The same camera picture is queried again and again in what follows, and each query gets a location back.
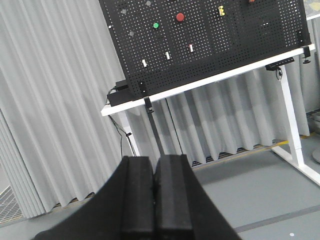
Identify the black hanging cable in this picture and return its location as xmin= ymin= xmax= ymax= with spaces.
xmin=108 ymin=115 xmax=133 ymax=156

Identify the black table control box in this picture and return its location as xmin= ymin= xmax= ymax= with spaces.
xmin=265 ymin=57 xmax=295 ymax=71

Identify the red round push button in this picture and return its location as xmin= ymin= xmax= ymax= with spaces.
xmin=176 ymin=12 xmax=185 ymax=22

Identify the black right table clamp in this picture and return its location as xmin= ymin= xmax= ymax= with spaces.
xmin=301 ymin=45 xmax=311 ymax=64

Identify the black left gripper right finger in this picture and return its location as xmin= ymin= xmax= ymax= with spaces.
xmin=154 ymin=154 xmax=240 ymax=240

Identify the green round indicator button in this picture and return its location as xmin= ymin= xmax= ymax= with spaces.
xmin=153 ymin=22 xmax=160 ymax=29

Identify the black left table clamp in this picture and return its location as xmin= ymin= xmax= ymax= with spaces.
xmin=143 ymin=96 xmax=154 ymax=114

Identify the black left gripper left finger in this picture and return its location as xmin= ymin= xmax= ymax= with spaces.
xmin=34 ymin=156 xmax=154 ymax=240

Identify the black power supply box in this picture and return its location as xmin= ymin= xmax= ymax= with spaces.
xmin=107 ymin=80 xmax=134 ymax=107

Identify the yellow toggle switch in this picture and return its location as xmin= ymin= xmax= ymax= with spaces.
xmin=218 ymin=5 xmax=226 ymax=17

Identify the black table clamp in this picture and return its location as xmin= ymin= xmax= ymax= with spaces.
xmin=301 ymin=45 xmax=311 ymax=64
xmin=143 ymin=96 xmax=154 ymax=114

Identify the white height-adjustable table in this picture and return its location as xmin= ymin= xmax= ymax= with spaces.
xmin=101 ymin=48 xmax=320 ymax=184

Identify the black perforated pegboard panel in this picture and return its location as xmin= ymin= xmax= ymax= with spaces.
xmin=99 ymin=0 xmax=311 ymax=100

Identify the white left rocker switch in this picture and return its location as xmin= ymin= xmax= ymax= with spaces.
xmin=142 ymin=59 xmax=147 ymax=68

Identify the grey pleated curtain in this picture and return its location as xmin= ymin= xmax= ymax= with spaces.
xmin=0 ymin=0 xmax=320 ymax=221

